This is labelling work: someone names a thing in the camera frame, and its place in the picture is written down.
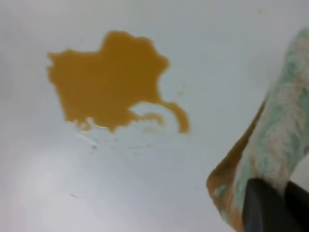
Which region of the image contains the brown coffee stain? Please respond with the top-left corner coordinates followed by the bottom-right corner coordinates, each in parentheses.
top-left (47, 31), bottom-right (189, 133)

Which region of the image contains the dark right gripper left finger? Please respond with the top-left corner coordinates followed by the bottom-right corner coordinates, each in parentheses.
top-left (242, 178), bottom-right (302, 232)

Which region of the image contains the green white rag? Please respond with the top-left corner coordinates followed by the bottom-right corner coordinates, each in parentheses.
top-left (206, 28), bottom-right (309, 232)

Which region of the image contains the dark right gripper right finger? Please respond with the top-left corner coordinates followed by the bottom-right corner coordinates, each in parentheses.
top-left (284, 181), bottom-right (309, 232)

